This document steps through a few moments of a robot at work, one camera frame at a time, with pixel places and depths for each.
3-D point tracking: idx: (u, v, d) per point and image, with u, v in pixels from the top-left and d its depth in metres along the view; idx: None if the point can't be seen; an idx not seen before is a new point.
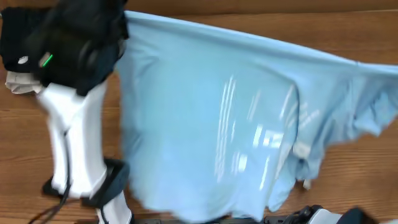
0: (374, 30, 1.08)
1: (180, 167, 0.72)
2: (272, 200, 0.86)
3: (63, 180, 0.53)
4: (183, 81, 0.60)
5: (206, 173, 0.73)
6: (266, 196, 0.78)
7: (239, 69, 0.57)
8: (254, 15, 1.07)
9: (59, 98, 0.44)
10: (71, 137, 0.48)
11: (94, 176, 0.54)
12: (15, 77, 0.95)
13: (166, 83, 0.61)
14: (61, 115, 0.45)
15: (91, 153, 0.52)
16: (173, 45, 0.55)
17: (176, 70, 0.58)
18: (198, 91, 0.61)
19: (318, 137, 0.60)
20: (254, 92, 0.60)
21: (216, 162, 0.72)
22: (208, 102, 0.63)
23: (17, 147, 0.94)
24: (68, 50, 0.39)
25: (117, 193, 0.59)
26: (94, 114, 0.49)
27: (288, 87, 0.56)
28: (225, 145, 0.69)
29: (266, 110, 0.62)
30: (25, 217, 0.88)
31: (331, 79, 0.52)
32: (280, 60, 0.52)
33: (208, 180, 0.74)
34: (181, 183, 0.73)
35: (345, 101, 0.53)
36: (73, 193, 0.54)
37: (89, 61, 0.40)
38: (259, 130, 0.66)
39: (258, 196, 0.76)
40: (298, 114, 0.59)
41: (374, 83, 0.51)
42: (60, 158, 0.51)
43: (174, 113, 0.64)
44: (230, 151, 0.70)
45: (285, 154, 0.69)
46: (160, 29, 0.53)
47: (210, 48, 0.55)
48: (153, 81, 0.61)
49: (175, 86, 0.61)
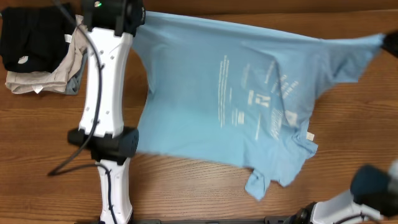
0: (375, 30, 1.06)
1: (184, 125, 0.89)
2: (280, 172, 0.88)
3: (89, 122, 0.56)
4: (181, 56, 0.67)
5: (211, 131, 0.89)
6: (273, 157, 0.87)
7: (227, 47, 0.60)
8: (254, 15, 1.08)
9: (103, 34, 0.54)
10: (105, 71, 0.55)
11: (117, 121, 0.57)
12: (15, 77, 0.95)
13: (167, 63, 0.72)
14: (102, 50, 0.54)
15: (118, 96, 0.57)
16: (165, 28, 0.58)
17: (173, 48, 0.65)
18: (195, 70, 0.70)
19: (305, 98, 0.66)
20: (240, 68, 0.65)
21: (218, 120, 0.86)
22: (202, 71, 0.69)
23: (19, 146, 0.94)
24: (114, 2, 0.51)
25: (127, 155, 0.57)
26: (123, 60, 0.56)
27: (271, 61, 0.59)
28: (222, 110, 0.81)
29: (254, 80, 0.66)
30: (25, 217, 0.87)
31: (310, 54, 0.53)
32: (262, 42, 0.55)
33: (211, 136, 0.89)
34: (188, 141, 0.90)
35: (321, 70, 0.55)
36: (98, 135, 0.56)
37: (129, 11, 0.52)
38: (250, 94, 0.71)
39: (259, 155, 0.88)
40: (279, 83, 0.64)
41: (340, 53, 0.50)
42: (91, 96, 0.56)
43: (178, 85, 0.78)
44: (228, 112, 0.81)
45: (279, 116, 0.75)
46: (153, 17, 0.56)
47: (192, 37, 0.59)
48: (159, 53, 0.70)
49: (175, 62, 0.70)
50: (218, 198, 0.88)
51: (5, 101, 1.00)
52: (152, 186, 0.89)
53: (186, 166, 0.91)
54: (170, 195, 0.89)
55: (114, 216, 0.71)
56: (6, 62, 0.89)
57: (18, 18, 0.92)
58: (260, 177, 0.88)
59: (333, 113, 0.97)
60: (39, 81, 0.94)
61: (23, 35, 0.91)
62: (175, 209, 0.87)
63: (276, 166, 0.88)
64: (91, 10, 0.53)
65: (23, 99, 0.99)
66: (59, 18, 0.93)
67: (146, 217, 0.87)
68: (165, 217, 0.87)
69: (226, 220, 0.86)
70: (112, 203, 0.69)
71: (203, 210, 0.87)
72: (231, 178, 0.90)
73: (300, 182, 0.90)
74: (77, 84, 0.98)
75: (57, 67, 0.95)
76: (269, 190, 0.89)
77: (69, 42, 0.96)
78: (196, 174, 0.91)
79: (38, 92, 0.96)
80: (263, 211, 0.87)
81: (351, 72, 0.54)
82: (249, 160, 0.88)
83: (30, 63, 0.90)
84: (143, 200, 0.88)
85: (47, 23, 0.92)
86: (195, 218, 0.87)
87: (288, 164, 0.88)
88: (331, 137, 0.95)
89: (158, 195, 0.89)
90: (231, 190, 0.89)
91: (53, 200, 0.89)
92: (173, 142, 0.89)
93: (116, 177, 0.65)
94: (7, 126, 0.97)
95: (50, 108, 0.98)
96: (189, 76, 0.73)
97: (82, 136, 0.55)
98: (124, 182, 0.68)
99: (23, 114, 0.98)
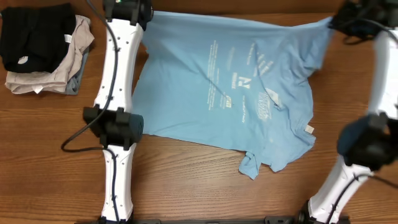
0: None
1: (186, 100, 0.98)
2: (274, 157, 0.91)
3: (104, 99, 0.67)
4: (188, 45, 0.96)
5: (204, 106, 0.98)
6: (266, 136, 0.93)
7: (222, 40, 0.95)
8: None
9: (122, 25, 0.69)
10: (120, 54, 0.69)
11: (127, 100, 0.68)
12: (15, 78, 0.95)
13: (175, 48, 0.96)
14: (120, 37, 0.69)
15: (129, 77, 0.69)
16: (177, 23, 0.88)
17: (183, 35, 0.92)
18: (196, 56, 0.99)
19: (282, 73, 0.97)
20: (230, 53, 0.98)
21: (212, 98, 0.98)
22: (198, 58, 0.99)
23: (18, 146, 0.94)
24: (130, 2, 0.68)
25: (135, 132, 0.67)
26: (135, 50, 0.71)
27: (252, 45, 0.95)
28: (215, 84, 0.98)
29: (237, 65, 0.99)
30: (25, 218, 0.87)
31: (276, 46, 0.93)
32: (244, 38, 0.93)
33: (205, 111, 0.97)
34: (185, 117, 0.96)
35: (283, 56, 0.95)
36: (111, 109, 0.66)
37: (142, 10, 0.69)
38: (234, 77, 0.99)
39: (254, 131, 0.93)
40: (259, 65, 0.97)
41: (296, 40, 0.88)
42: (108, 75, 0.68)
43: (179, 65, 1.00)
44: (219, 91, 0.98)
45: (265, 91, 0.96)
46: (172, 17, 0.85)
47: (197, 22, 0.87)
48: (166, 45, 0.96)
49: (180, 48, 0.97)
50: (218, 198, 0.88)
51: (5, 101, 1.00)
52: (152, 186, 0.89)
53: (186, 165, 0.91)
54: (170, 195, 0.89)
55: (115, 209, 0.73)
56: (6, 61, 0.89)
57: (17, 19, 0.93)
58: (252, 157, 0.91)
59: (333, 113, 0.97)
60: (39, 81, 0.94)
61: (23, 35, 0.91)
62: (175, 209, 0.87)
63: (267, 150, 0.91)
64: (112, 6, 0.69)
65: (23, 98, 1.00)
66: (58, 20, 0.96)
67: (147, 217, 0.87)
68: (166, 217, 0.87)
69: (226, 220, 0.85)
70: (115, 194, 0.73)
71: (203, 210, 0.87)
72: (231, 178, 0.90)
73: (300, 183, 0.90)
74: (76, 84, 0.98)
75: (57, 68, 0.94)
76: (269, 190, 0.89)
77: (69, 42, 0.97)
78: (196, 174, 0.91)
79: (38, 92, 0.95)
80: (263, 211, 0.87)
81: (316, 56, 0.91)
82: (240, 142, 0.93)
83: (30, 63, 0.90)
84: (143, 200, 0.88)
85: (47, 23, 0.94)
86: (196, 218, 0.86)
87: (282, 150, 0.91)
88: (331, 137, 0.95)
89: (158, 195, 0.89)
90: (232, 190, 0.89)
91: (53, 200, 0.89)
92: (170, 122, 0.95)
93: (121, 163, 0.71)
94: (7, 126, 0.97)
95: (50, 108, 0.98)
96: (190, 60, 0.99)
97: (96, 111, 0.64)
98: (128, 172, 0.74)
99: (23, 113, 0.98)
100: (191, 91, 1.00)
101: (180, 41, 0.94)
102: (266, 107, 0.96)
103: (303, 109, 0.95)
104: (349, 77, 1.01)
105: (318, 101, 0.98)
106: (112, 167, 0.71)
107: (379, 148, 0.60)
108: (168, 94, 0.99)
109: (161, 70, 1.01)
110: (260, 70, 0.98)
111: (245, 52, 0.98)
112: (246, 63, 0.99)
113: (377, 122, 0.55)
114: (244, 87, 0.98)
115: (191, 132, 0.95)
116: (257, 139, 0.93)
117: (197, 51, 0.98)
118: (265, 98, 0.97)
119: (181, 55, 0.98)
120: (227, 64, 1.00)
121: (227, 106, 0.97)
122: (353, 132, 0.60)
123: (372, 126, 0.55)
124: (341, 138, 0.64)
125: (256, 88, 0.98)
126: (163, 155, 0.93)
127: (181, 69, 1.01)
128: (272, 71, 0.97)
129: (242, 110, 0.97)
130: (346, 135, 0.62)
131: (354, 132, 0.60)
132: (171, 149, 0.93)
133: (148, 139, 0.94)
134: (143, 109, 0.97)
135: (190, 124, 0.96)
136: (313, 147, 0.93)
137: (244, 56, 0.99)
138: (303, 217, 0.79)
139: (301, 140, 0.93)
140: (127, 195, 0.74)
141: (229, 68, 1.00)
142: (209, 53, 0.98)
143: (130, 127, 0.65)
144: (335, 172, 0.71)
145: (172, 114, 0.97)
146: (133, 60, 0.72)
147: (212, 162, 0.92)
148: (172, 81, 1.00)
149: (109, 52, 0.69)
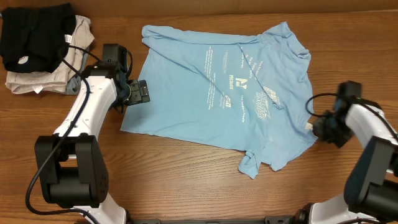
0: (375, 28, 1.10)
1: (185, 100, 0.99)
2: (273, 157, 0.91)
3: (65, 128, 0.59)
4: (185, 46, 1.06)
5: (203, 104, 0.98)
6: (267, 138, 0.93)
7: (216, 42, 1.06)
8: (254, 15, 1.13)
9: (97, 78, 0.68)
10: (91, 96, 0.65)
11: (92, 132, 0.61)
12: (15, 77, 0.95)
13: (173, 49, 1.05)
14: (93, 84, 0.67)
15: (96, 119, 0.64)
16: (178, 34, 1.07)
17: (180, 38, 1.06)
18: (193, 56, 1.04)
19: (276, 72, 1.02)
20: (226, 54, 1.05)
21: (211, 97, 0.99)
22: (196, 58, 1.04)
23: (20, 146, 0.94)
24: (107, 66, 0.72)
25: (100, 175, 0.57)
26: (105, 98, 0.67)
27: (242, 46, 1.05)
28: (214, 84, 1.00)
29: (234, 65, 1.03)
30: (27, 217, 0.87)
31: (266, 44, 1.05)
32: (236, 38, 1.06)
33: (203, 109, 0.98)
34: (184, 115, 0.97)
35: (275, 54, 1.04)
36: (72, 136, 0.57)
37: (117, 78, 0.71)
38: (231, 77, 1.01)
39: (250, 130, 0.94)
40: (254, 65, 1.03)
41: (283, 40, 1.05)
42: (73, 112, 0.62)
43: (177, 66, 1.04)
44: (219, 90, 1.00)
45: (262, 91, 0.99)
46: (173, 30, 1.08)
47: (195, 33, 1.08)
48: (165, 45, 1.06)
49: (178, 50, 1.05)
50: (218, 198, 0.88)
51: (5, 101, 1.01)
52: (152, 186, 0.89)
53: (186, 165, 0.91)
54: (170, 195, 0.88)
55: None
56: (6, 61, 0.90)
57: (17, 18, 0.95)
58: (252, 157, 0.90)
59: None
60: (38, 81, 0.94)
61: (23, 35, 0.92)
62: (175, 209, 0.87)
63: (267, 149, 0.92)
64: (89, 70, 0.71)
65: (24, 99, 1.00)
66: (60, 20, 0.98)
67: (146, 217, 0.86)
68: (166, 217, 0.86)
69: (226, 220, 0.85)
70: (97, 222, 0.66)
71: (203, 210, 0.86)
72: (231, 178, 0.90)
73: (298, 182, 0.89)
74: (76, 84, 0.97)
75: (57, 67, 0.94)
76: (269, 190, 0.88)
77: (69, 42, 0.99)
78: (196, 174, 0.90)
79: (38, 92, 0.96)
80: (263, 211, 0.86)
81: (299, 49, 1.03)
82: (240, 141, 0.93)
83: (30, 63, 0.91)
84: (143, 200, 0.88)
85: (47, 23, 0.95)
86: (196, 217, 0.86)
87: (281, 150, 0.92)
88: None
89: (158, 195, 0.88)
90: (232, 190, 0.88)
91: None
92: (170, 123, 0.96)
93: (97, 211, 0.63)
94: (8, 126, 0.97)
95: (50, 108, 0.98)
96: (188, 60, 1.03)
97: (55, 137, 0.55)
98: (107, 208, 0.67)
99: (23, 114, 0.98)
100: (191, 91, 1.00)
101: (176, 48, 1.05)
102: (265, 106, 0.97)
103: (302, 108, 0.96)
104: (349, 77, 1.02)
105: (317, 101, 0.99)
106: (84, 213, 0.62)
107: (392, 196, 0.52)
108: (166, 94, 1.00)
109: (161, 72, 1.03)
110: (255, 70, 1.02)
111: (239, 56, 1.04)
112: (240, 66, 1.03)
113: (381, 156, 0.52)
114: (241, 87, 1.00)
115: (191, 132, 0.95)
116: (257, 137, 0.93)
117: (193, 55, 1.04)
118: (263, 98, 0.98)
119: (177, 59, 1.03)
120: (223, 66, 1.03)
121: (226, 106, 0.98)
122: (362, 170, 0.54)
123: (377, 145, 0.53)
124: (350, 182, 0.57)
125: (254, 88, 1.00)
126: (163, 155, 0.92)
127: (180, 71, 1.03)
128: (265, 72, 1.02)
129: (242, 109, 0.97)
130: (355, 177, 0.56)
131: (362, 172, 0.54)
132: (171, 149, 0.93)
133: (148, 140, 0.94)
134: (142, 111, 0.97)
135: (190, 124, 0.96)
136: (313, 147, 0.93)
137: (237, 59, 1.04)
138: (304, 215, 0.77)
139: (302, 138, 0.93)
140: (112, 218, 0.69)
141: (225, 70, 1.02)
142: (204, 53, 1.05)
143: (97, 169, 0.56)
144: (340, 206, 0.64)
145: (171, 114, 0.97)
146: (102, 112, 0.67)
147: (212, 162, 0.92)
148: (172, 82, 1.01)
149: (81, 94, 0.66)
